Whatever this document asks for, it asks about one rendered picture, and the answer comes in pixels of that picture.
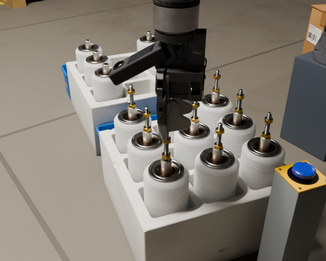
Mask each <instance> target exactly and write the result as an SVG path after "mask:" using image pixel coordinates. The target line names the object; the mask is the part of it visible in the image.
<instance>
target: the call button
mask: <svg viewBox="0 0 326 261"><path fill-rule="evenodd" d="M292 172H293V174H294V176H295V177H296V178H298V179H300V180H304V181H307V180H310V179H312V178H313V177H314V176H315V175H316V169H315V167H314V166H312V165H311V164H308V163H305V162H298V163H295V164H294V165H293V166H292Z"/></svg>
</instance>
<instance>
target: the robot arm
mask: <svg viewBox="0 0 326 261"><path fill-rule="evenodd" d="M199 10H200V0H153V27H154V37H155V39H156V40H158V41H157V42H155V43H153V44H151V45H149V46H148V47H146V48H144V49H142V50H140V51H139V52H137V53H135V54H133V55H131V56H129V57H128V58H126V59H124V60H122V61H119V62H117V63H116V64H115V65H114V66H113V68H112V70H111V72H110V74H109V78H110V80H111V81H112V82H113V84H114V85H119V84H121V83H123V82H125V81H127V80H129V79H131V78H132V77H134V76H136V75H138V74H140V73H142V72H144V71H146V70H148V69H150V68H152V67H154V66H155V68H156V76H155V93H156V95H157V104H156V108H157V124H158V132H159V135H160V137H161V138H162V140H163V142H165V143H167V135H168V132H174V131H180V130H184V129H188V128H189V127H190V125H191V121H190V119H189V118H187V117H185V116H183V114H188V113H191V112H192V109H193V108H192V105H191V104H190V103H188V102H186V101H183V99H184V100H189V101H194V102H201V101H202V91H204V80H205V78H206V75H205V69H206V63H207V60H206V58H205V43H206V28H198V27H199ZM312 58H313V59H314V60H315V61H316V62H318V63H320V64H322V65H325V66H326V22H325V26H324V30H323V33H322V35H321V37H320V38H319V40H318V42H317V43H316V45H315V47H314V49H313V53H312ZM204 63H205V65H204ZM191 88H192V90H191ZM171 98H172V99H171Z"/></svg>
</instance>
